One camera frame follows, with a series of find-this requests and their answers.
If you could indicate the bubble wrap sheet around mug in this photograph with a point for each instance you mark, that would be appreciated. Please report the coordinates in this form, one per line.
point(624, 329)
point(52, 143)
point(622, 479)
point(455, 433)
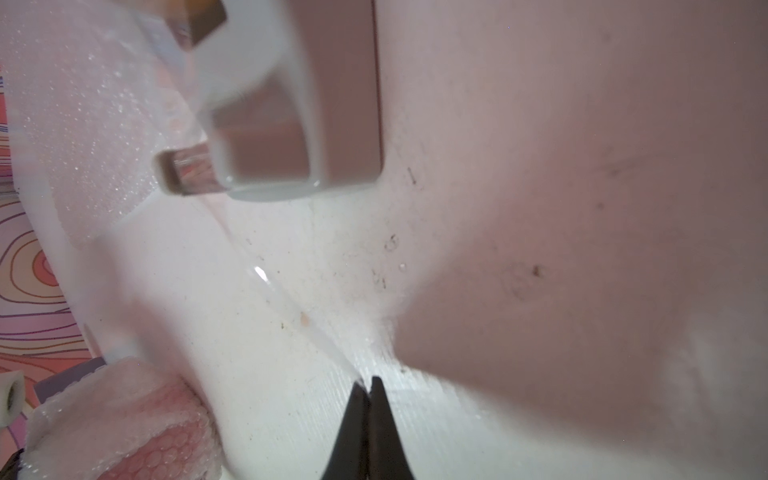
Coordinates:
point(126, 420)

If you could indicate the clear adhesive tape strip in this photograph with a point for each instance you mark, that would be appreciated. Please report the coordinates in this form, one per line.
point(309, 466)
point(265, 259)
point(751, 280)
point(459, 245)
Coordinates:
point(277, 297)

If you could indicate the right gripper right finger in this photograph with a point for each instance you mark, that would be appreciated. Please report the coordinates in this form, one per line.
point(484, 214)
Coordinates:
point(386, 456)

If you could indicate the flat bubble wrap sheet stack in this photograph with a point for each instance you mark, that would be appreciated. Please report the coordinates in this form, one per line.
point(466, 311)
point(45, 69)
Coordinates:
point(97, 89)

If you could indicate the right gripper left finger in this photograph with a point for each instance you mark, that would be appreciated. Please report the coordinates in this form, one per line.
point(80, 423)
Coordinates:
point(349, 456)

